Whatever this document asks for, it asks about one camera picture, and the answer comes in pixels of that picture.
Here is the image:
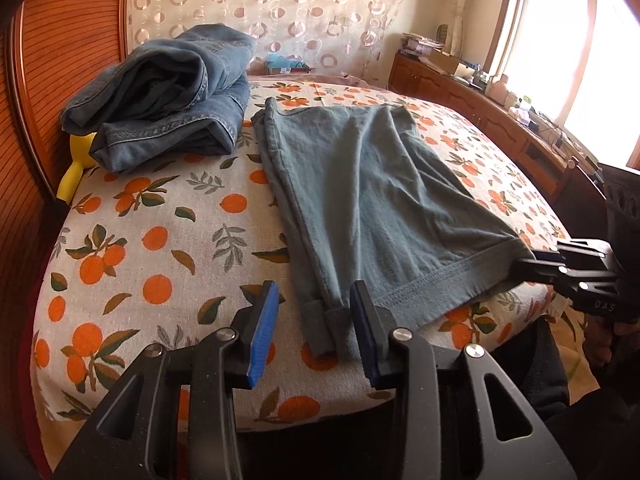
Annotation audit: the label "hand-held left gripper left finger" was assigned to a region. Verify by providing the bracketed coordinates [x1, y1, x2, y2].
[52, 281, 281, 480]

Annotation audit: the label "person's dark clothing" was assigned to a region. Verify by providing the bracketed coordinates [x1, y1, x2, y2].
[500, 317, 640, 480]

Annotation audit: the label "orange fruit print bed sheet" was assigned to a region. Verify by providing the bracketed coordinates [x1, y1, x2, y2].
[30, 80, 573, 433]

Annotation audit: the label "window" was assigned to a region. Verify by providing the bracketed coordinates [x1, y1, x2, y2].
[482, 0, 640, 171]

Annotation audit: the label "yellow toy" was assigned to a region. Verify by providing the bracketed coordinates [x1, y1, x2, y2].
[56, 131, 99, 204]

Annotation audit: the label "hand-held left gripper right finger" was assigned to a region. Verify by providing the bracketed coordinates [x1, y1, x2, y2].
[349, 280, 578, 480]

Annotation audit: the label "cardboard box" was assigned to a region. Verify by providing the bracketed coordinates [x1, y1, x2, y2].
[426, 49, 464, 75]

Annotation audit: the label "long wooden cabinet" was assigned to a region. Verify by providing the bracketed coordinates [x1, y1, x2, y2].
[389, 52, 576, 201]

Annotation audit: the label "cream window curtain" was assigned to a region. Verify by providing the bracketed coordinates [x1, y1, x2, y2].
[446, 0, 482, 57]

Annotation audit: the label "wooden slatted headboard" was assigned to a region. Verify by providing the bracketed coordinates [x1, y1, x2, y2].
[10, 0, 133, 201]

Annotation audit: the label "blue denim jeans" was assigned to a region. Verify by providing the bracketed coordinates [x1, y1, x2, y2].
[60, 24, 256, 175]

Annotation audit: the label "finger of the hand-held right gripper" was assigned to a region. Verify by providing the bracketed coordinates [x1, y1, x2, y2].
[515, 255, 618, 308]
[555, 240, 613, 267]

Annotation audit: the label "lace circle pattern curtain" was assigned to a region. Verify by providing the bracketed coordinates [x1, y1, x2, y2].
[125, 0, 405, 78]

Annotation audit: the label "small blue cloth item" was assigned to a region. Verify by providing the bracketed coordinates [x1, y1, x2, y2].
[264, 51, 307, 74]

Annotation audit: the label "grey pants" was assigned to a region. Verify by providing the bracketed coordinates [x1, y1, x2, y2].
[250, 96, 533, 361]

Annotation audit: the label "stack of papers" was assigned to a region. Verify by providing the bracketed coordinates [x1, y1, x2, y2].
[399, 31, 442, 57]

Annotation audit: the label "pink floral blanket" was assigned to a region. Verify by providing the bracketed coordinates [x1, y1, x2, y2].
[247, 57, 392, 93]

